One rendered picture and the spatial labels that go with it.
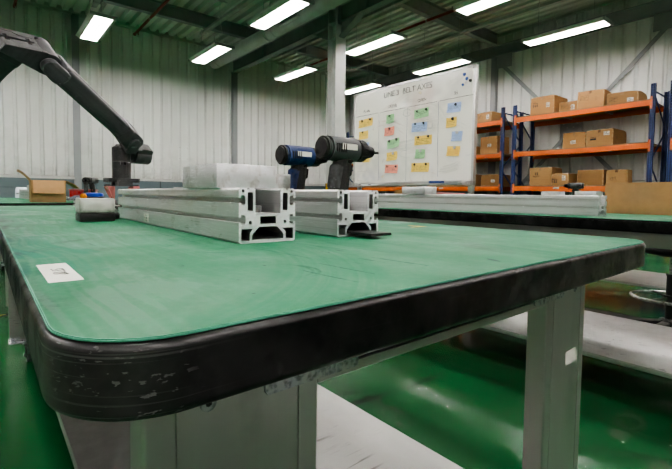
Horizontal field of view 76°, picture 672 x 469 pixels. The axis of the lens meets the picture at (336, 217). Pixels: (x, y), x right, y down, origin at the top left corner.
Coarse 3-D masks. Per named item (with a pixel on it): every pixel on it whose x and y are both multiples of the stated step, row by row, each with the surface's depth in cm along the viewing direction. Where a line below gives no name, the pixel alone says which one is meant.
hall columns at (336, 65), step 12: (336, 12) 908; (336, 24) 909; (336, 36) 911; (336, 48) 912; (336, 60) 914; (336, 72) 916; (336, 84) 917; (336, 96) 919; (336, 108) 920; (336, 120) 922; (336, 132) 923
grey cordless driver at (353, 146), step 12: (324, 144) 101; (336, 144) 102; (348, 144) 104; (360, 144) 107; (324, 156) 102; (336, 156) 103; (348, 156) 105; (360, 156) 108; (372, 156) 112; (336, 168) 104; (348, 168) 106; (336, 180) 104; (348, 180) 107
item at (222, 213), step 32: (128, 192) 116; (160, 192) 94; (192, 192) 79; (224, 192) 68; (256, 192) 75; (288, 192) 69; (160, 224) 94; (192, 224) 79; (224, 224) 68; (256, 224) 66; (288, 224) 70
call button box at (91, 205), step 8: (80, 200) 107; (88, 200) 108; (96, 200) 109; (104, 200) 110; (112, 200) 111; (80, 208) 107; (88, 208) 108; (96, 208) 109; (104, 208) 110; (112, 208) 111; (80, 216) 107; (88, 216) 108; (96, 216) 109; (104, 216) 110; (112, 216) 111
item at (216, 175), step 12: (192, 168) 77; (204, 168) 73; (216, 168) 69; (228, 168) 70; (240, 168) 71; (252, 168) 73; (264, 168) 74; (192, 180) 77; (204, 180) 73; (216, 180) 69; (228, 180) 70; (240, 180) 71; (252, 180) 73; (264, 180) 74
